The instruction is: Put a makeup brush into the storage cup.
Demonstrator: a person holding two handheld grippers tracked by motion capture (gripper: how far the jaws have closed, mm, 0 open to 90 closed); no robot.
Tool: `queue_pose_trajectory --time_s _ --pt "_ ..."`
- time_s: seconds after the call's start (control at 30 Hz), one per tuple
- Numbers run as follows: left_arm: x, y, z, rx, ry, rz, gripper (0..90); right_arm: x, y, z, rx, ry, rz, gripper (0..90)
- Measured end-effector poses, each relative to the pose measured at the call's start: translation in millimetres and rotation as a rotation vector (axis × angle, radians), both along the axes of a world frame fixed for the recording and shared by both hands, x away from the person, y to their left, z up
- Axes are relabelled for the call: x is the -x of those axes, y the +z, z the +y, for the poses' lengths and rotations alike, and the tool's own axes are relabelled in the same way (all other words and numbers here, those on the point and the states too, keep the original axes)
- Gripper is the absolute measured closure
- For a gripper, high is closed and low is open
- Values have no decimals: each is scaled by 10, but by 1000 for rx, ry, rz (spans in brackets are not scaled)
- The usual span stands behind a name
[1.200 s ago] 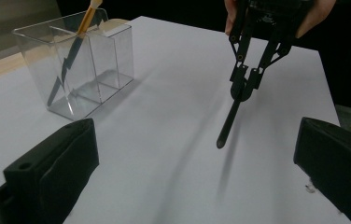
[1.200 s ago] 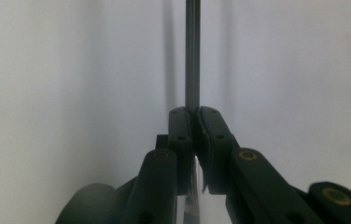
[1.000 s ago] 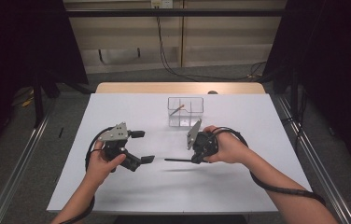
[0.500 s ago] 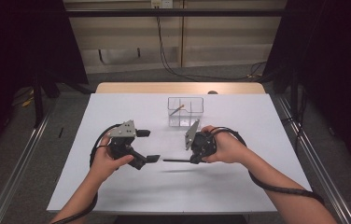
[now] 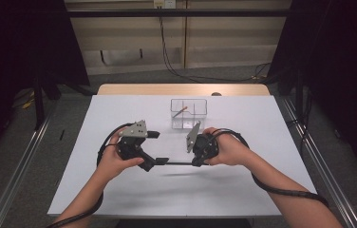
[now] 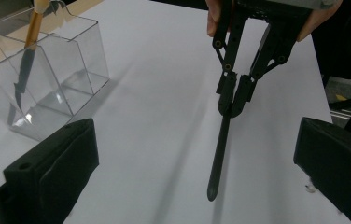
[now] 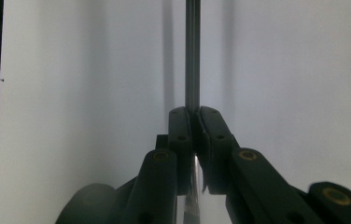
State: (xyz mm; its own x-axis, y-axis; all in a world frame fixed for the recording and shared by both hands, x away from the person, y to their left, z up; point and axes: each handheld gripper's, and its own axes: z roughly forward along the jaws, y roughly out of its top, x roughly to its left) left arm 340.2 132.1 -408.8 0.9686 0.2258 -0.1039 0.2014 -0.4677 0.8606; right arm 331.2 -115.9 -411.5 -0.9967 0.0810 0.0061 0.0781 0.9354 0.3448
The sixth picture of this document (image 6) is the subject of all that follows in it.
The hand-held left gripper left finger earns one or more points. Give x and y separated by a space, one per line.
55 174

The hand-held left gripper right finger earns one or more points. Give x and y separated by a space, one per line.
338 165

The clear plastic organizer box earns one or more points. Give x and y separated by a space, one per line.
71 71

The makeup brush with gold ferrule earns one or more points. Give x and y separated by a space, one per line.
33 28

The aluminium floor rail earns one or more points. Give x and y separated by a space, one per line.
340 115

